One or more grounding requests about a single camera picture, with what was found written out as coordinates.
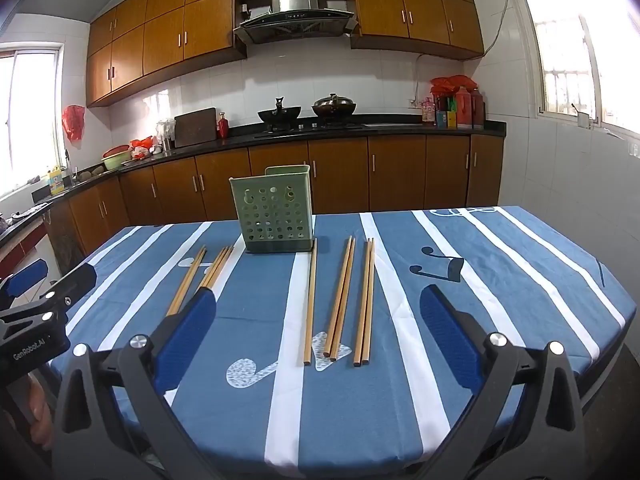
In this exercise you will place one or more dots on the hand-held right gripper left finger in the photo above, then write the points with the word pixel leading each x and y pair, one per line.
pixel 187 340

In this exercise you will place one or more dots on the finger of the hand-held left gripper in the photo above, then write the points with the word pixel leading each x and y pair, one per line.
pixel 75 285
pixel 27 275

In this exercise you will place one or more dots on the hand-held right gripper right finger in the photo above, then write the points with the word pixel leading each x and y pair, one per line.
pixel 445 335

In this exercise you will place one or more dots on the wooden chopstick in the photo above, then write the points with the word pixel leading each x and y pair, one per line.
pixel 190 280
pixel 369 300
pixel 217 267
pixel 337 300
pixel 186 280
pixel 212 267
pixel 362 300
pixel 343 300
pixel 221 267
pixel 310 300

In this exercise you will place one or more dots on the green perforated utensil holder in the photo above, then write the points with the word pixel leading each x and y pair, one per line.
pixel 272 210

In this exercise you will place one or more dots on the person's left hand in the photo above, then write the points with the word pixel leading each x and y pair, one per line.
pixel 41 410

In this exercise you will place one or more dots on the grey rag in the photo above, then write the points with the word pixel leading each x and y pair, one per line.
pixel 30 211

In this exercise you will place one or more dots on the blue white striped tablecloth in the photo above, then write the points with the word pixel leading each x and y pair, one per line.
pixel 400 400

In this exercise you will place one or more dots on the yellow detergent bottle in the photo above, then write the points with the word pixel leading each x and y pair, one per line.
pixel 56 182

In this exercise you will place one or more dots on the metal faucet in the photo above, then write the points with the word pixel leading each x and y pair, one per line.
pixel 69 167

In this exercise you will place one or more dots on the green basin with red lid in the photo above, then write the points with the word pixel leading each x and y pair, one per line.
pixel 116 159

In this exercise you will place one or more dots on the plain window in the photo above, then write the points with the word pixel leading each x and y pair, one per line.
pixel 30 120

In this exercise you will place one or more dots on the red white plastic bag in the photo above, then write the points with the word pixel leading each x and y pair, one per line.
pixel 141 144

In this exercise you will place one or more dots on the hanging red plastic bag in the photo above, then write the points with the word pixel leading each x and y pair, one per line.
pixel 73 122

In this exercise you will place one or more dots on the clear glass jars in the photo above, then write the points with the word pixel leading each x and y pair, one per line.
pixel 165 135

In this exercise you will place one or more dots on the black countertop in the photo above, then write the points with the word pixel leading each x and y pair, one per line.
pixel 200 147

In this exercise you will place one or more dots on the wooden base cabinets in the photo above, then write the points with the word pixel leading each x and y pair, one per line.
pixel 350 175

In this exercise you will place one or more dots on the dark cutting board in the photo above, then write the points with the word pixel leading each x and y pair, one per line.
pixel 195 127

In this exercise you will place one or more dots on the red bottle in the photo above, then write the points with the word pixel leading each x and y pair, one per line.
pixel 223 127

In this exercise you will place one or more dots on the colourful small boxes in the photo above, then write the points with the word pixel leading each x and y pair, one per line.
pixel 446 119

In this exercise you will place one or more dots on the dark red thermos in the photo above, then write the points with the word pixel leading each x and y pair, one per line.
pixel 478 110

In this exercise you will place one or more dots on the black wok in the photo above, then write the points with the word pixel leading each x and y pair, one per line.
pixel 279 114

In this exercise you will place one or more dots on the black gas stove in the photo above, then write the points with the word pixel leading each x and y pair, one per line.
pixel 310 129

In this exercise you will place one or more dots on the crumpled red plastic bag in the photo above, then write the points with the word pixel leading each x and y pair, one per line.
pixel 452 84

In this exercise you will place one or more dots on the lidded dark wok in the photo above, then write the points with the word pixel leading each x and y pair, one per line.
pixel 334 107

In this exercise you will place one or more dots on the small grey container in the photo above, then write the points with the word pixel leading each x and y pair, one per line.
pixel 582 120

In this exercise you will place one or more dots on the barred window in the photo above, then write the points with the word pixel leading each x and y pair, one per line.
pixel 575 45

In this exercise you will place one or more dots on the steel range hood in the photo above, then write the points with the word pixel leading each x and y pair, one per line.
pixel 295 10

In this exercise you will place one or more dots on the white wall switch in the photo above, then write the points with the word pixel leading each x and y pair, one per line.
pixel 635 150

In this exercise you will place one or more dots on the wooden wall cabinet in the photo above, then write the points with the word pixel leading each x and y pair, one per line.
pixel 165 35
pixel 415 5

